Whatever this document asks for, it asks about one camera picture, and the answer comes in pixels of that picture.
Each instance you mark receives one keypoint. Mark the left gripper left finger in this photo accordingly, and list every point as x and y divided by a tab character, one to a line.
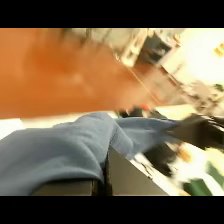
66	188

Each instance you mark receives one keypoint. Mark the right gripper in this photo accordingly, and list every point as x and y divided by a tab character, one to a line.
200	131

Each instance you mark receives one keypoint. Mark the blue shirt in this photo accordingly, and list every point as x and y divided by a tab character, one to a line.
50	150

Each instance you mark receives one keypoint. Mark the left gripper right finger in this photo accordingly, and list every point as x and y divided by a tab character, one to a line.
130	180

